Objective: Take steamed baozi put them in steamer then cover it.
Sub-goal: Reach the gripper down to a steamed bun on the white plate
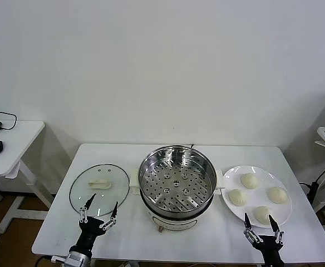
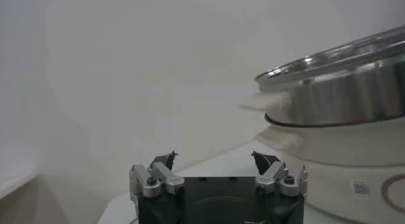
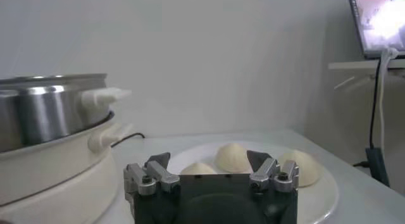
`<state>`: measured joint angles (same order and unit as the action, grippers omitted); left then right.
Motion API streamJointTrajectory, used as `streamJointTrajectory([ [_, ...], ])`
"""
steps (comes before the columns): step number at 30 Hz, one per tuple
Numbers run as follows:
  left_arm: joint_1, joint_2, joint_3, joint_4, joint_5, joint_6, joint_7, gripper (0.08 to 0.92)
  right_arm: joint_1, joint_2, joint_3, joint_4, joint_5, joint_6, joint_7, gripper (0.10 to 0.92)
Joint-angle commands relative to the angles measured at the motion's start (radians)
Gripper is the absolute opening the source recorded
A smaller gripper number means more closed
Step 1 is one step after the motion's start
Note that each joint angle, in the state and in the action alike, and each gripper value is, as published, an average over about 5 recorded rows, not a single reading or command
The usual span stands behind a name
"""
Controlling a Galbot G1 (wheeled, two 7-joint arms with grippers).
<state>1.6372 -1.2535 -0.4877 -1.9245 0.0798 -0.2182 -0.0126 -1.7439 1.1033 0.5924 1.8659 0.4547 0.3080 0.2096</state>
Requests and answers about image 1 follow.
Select white steamed baozi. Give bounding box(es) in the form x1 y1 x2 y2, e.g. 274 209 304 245
239 172 259 190
267 186 288 204
228 189 248 207
252 205 274 225

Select black laptop cable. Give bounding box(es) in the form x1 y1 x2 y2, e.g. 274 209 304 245
0 111 17 131

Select round glass lid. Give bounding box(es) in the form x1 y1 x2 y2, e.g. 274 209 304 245
69 164 130 217

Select black power adapter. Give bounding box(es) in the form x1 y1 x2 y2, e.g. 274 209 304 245
307 180 321 208

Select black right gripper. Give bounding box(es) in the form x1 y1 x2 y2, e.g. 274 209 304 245
243 212 285 267

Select white side table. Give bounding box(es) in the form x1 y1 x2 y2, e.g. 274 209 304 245
0 120 55 234

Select perforated steel steamer basket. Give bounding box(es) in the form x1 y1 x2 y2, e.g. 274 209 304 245
138 145 218 220

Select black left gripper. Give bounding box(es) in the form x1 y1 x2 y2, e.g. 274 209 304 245
68 193 119 255

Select white round plate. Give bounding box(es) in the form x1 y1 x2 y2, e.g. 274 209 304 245
222 165 293 229

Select stainless steel steamer pot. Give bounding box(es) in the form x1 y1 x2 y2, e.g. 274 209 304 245
129 166 225 234

